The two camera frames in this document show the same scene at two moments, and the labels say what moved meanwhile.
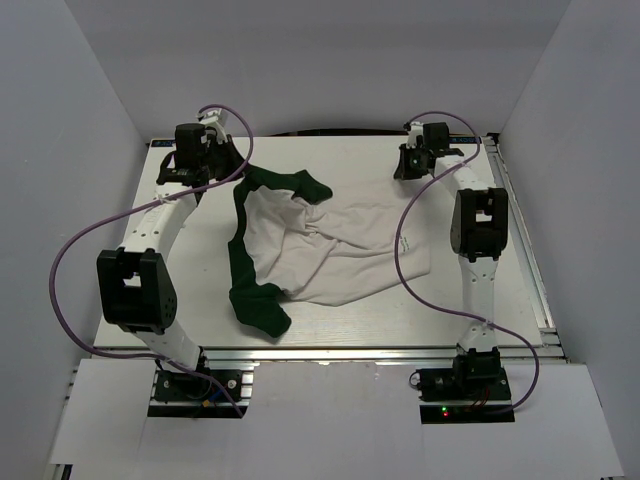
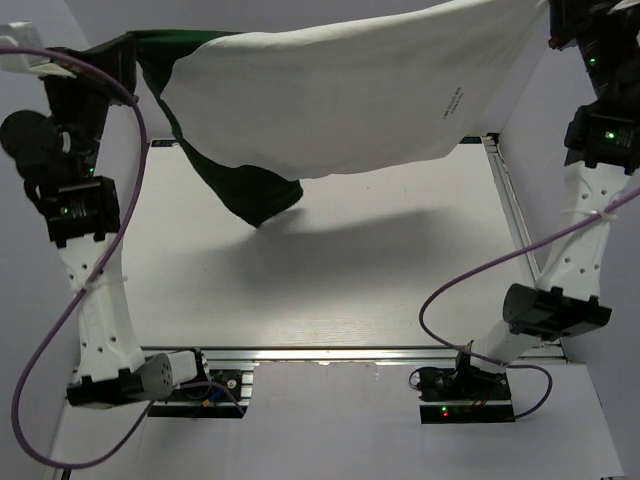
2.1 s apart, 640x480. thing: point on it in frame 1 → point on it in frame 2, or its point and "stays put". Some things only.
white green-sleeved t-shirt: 291,234 → 328,96
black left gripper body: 219,159 → 78,107
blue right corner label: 465,140 stays put
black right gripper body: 412,165 → 604,38
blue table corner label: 163,143 stays put
